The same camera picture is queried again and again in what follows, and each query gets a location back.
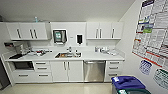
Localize stainless steel dishwasher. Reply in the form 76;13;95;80
83;60;107;84

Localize white drawer unit beside dishwasher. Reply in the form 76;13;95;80
104;60;125;83

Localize dish soap bottle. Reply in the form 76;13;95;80
94;46;100;53

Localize stainless steel sink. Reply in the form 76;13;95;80
54;52;83;60

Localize stack of white dishes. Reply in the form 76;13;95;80
99;46;111;55

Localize grey paper towel dispenser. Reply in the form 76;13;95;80
52;28;69;46

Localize white under-sink cabinet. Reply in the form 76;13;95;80
49;60;85;84

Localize dish rack with dishes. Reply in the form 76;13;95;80
28;48;54;57

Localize white drawer unit beside microwave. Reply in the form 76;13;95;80
33;60;54;84

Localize blue bottle on cabinet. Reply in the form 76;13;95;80
34;16;40;24

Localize black built-in microwave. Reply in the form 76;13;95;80
11;60;36;72

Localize green-lid waste bin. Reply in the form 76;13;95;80
116;87;153;94

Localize black wall soap dispenser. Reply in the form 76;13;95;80
76;33;84;46

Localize white three-door wall cabinet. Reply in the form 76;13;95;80
85;21;125;41

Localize white two-door wall cabinet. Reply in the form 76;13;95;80
4;21;50;42

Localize wall notice poster board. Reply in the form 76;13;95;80
131;0;168;70

